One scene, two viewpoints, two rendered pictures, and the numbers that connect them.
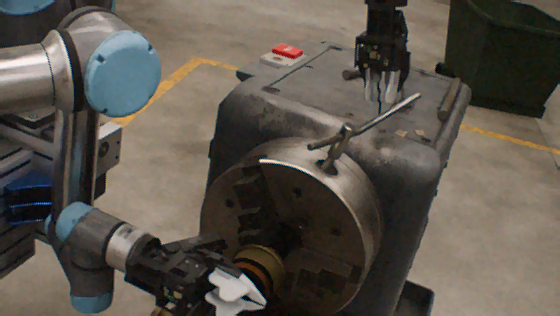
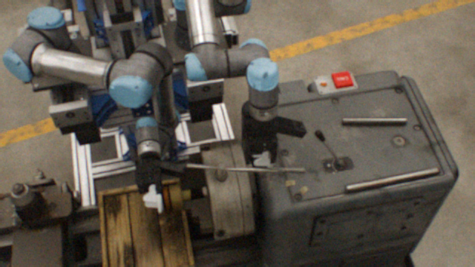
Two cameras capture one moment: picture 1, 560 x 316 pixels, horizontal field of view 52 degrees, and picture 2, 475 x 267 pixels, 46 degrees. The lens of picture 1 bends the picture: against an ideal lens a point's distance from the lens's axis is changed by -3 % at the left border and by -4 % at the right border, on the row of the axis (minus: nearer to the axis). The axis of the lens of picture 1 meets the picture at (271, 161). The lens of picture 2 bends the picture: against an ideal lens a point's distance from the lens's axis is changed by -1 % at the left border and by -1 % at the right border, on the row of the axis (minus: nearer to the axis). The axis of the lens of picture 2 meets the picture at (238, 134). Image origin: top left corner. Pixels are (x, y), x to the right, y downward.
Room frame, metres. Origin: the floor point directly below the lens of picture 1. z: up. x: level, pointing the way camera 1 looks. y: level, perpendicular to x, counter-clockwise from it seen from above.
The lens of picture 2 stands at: (0.52, -0.88, 2.66)
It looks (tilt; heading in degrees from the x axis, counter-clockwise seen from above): 55 degrees down; 61
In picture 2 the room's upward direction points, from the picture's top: 1 degrees counter-clockwise
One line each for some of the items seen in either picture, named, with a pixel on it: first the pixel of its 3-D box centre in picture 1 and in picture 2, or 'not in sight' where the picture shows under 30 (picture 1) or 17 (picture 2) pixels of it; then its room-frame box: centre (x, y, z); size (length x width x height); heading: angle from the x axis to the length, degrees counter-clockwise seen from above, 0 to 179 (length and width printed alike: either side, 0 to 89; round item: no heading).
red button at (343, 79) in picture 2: (287, 53); (342, 80); (1.41, 0.02, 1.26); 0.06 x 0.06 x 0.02; 72
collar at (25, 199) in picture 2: not in sight; (21, 193); (0.34, 0.22, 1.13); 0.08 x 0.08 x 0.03
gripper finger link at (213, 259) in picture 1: (214, 269); (157, 184); (0.73, 0.05, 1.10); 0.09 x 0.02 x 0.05; 70
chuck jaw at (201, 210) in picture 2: (322, 271); (203, 217); (0.81, -0.12, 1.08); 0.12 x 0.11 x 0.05; 72
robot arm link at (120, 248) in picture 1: (131, 248); (149, 152); (0.76, 0.19, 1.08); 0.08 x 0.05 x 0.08; 160
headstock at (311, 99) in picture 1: (343, 159); (338, 166); (1.29, -0.17, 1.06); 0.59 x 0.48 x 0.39; 162
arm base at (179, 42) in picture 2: not in sight; (193, 27); (1.11, 0.53, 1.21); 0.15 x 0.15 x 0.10
